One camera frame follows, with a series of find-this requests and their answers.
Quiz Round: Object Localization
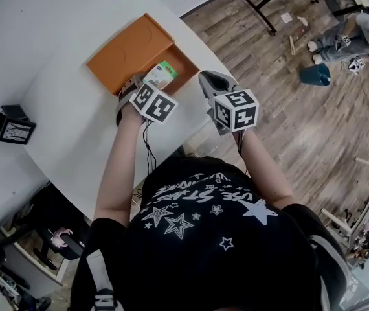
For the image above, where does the black metal stand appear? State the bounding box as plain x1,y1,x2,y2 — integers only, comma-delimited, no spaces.
230,0,320,38

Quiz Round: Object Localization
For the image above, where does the blue bucket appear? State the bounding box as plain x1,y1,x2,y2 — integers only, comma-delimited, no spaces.
299,63,332,87

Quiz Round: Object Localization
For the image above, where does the person's left forearm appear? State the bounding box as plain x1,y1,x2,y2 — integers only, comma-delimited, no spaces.
93,111,147,227

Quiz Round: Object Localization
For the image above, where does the black framed lantern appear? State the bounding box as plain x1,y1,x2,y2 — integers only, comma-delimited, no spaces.
0,104,38,146

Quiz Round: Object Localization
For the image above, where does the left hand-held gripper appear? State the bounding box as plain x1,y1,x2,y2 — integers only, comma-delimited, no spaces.
115,73,179,132

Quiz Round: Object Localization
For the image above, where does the black office chair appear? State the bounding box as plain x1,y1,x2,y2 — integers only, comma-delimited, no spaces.
0,185,85,272

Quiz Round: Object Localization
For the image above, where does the green and white packet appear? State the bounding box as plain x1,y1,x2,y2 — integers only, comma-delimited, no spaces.
142,60,179,89

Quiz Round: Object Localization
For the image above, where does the pink strapped pouch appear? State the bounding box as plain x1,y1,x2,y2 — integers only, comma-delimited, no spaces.
50,226,74,249

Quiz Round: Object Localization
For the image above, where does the person's left hand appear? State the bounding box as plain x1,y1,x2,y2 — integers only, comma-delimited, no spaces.
119,78,139,104

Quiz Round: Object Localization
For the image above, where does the person's right forearm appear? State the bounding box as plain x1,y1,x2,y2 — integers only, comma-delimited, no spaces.
234,129,296,212

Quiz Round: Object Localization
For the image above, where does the orange box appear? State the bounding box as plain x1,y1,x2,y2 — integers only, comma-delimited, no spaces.
85,12,201,97

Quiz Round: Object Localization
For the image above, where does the person's black star-print shirt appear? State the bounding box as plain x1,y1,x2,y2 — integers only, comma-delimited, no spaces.
70,155,354,311

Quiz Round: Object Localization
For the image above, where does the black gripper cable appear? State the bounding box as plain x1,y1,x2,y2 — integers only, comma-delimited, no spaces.
141,121,159,175

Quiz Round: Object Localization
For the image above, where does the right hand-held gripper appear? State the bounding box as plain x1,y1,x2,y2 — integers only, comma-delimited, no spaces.
198,70,260,137

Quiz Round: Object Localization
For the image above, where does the white wooden frame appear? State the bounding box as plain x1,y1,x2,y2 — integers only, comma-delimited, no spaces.
320,156,369,249

